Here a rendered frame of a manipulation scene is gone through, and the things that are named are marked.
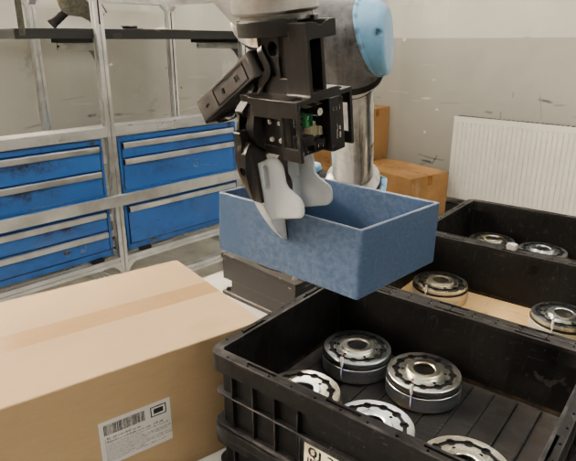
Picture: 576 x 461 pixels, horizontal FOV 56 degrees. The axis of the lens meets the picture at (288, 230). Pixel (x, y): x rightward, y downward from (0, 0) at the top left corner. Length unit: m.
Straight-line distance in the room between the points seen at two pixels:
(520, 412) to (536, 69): 3.48
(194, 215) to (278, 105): 2.55
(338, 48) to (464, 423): 0.57
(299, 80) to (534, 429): 0.55
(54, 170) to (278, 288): 1.54
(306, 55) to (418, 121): 4.11
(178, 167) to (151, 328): 2.10
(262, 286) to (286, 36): 0.87
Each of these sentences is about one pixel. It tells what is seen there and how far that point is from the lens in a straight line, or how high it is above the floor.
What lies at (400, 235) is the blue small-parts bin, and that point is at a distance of 0.56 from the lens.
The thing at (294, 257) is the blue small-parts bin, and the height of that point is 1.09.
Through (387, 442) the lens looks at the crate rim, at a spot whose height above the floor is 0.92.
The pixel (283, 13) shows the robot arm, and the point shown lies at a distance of 0.47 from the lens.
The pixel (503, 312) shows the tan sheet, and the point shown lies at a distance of 1.09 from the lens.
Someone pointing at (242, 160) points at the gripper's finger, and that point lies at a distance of 0.51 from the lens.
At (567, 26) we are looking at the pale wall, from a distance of 4.10.
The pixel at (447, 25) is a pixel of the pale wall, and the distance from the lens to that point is 4.43.
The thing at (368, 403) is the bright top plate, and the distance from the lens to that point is 0.74.
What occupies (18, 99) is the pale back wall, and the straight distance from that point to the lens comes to 3.40.
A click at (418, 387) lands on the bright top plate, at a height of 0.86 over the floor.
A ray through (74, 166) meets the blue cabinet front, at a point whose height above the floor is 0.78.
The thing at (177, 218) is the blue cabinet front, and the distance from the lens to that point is 2.94.
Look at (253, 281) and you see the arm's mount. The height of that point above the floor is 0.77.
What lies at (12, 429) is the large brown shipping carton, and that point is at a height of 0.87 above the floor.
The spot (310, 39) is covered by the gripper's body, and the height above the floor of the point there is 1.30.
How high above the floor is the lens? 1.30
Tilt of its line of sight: 19 degrees down
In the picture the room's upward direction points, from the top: straight up
